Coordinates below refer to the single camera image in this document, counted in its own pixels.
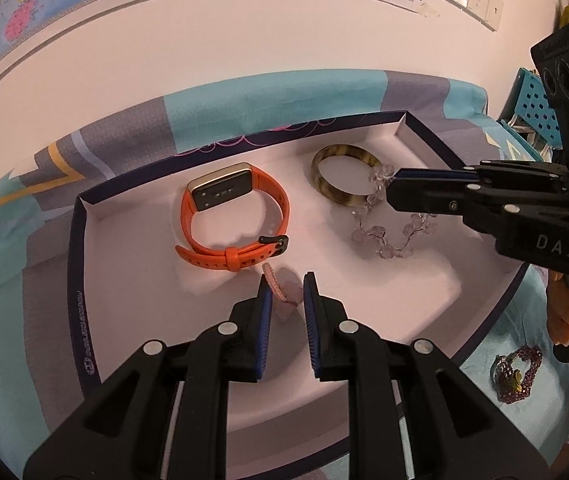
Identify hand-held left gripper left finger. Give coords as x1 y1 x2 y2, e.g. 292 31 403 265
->
23 276 272 480

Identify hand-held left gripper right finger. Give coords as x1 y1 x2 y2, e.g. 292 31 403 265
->
303 273 550 480

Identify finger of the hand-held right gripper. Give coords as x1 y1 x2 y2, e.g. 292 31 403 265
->
388 178 569 233
393 160 569 186

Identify pink ring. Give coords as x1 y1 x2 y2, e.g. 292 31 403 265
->
262 262 299 318

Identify clear crystal bead bracelet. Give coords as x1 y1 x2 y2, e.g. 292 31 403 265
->
350 162 437 260

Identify white shallow tray box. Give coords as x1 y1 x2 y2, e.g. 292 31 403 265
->
67 110 532 441

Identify purple bead bracelet with flower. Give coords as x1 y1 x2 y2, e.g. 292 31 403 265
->
493 345 544 404

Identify teal perforated basket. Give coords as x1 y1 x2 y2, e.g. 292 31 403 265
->
501 67 565 151

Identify orange smartwatch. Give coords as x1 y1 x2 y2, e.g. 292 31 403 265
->
174 162 292 273

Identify tortoiseshell bangle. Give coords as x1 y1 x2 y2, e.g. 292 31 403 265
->
311 144 390 209

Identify teal and grey printed blanket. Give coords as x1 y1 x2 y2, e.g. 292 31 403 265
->
0 69 569 480

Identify wall map poster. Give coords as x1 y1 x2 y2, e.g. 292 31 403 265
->
0 0 427 116

